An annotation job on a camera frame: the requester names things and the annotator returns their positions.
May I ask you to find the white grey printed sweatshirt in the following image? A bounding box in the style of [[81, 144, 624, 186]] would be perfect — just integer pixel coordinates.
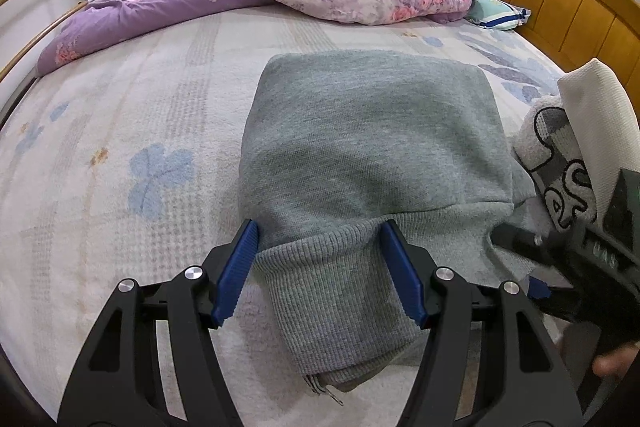
[[514, 58, 639, 231]]

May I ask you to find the green blue striped pillow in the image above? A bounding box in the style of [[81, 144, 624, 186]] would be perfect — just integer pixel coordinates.
[[465, 0, 532, 31]]

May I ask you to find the wooden bed side rail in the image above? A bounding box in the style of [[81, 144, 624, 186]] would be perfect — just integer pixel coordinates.
[[1, 0, 87, 87]]

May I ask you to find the white patterned bed sheet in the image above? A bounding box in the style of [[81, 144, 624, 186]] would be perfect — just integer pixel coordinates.
[[1, 5, 561, 415]]

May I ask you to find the grey hooded sweatshirt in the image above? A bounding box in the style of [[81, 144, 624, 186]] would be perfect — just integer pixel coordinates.
[[239, 50, 535, 391]]

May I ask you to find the person's hand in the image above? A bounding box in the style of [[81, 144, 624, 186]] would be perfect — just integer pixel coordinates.
[[592, 343, 639, 378]]

